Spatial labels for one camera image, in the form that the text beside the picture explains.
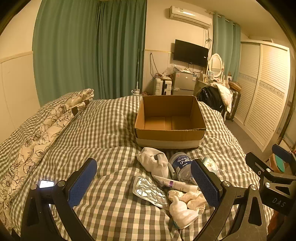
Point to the cardboard box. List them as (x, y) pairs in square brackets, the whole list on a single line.
[(166, 136)]

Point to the clear plastic water bottle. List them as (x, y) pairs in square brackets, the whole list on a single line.
[(182, 164)]

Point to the silver blister pack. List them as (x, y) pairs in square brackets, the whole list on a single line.
[(148, 190)]

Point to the clear plastic bag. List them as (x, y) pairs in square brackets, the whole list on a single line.
[(172, 69)]

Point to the white squeeze tube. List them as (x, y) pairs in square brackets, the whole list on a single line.
[(175, 184)]

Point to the black wall television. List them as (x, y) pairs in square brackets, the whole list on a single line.
[(190, 53)]

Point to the brown suitcase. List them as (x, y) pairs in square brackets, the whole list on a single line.
[(234, 104)]

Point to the grey checkered blanket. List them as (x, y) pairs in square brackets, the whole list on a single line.
[(111, 129)]

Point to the dressing table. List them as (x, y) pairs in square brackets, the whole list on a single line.
[(203, 82)]

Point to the floral quilt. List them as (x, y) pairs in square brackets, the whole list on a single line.
[(46, 129)]

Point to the wide green curtain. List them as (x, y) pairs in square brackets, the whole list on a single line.
[(87, 51)]

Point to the white air conditioner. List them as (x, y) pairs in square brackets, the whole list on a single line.
[(189, 16)]

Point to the white glove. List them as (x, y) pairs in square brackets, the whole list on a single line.
[(182, 214)]

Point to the white suitcase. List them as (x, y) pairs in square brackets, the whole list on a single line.
[(161, 87)]

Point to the white sock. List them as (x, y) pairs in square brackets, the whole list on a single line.
[(155, 164)]

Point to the white pole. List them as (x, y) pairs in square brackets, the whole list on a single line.
[(137, 74)]

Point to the white louvred wardrobe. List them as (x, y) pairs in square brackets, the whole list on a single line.
[(263, 92)]

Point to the white tissue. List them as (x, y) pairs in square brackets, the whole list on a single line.
[(187, 199)]

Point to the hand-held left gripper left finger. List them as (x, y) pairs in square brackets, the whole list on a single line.
[(82, 183)]

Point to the narrow green curtain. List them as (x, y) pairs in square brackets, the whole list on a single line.
[(225, 46)]

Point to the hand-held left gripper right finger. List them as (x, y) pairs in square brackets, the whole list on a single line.
[(204, 183)]

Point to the white jacket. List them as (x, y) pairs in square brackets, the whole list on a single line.
[(225, 93)]

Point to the small clear tissue packet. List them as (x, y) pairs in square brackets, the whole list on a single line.
[(209, 163)]

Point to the silver small fridge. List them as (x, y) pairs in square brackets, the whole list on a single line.
[(185, 83)]

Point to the white oval mirror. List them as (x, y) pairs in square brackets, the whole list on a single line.
[(216, 64)]

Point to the smartphone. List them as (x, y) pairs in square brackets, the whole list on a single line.
[(46, 184)]

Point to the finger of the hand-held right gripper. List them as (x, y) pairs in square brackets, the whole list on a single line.
[(282, 154), (255, 162)]

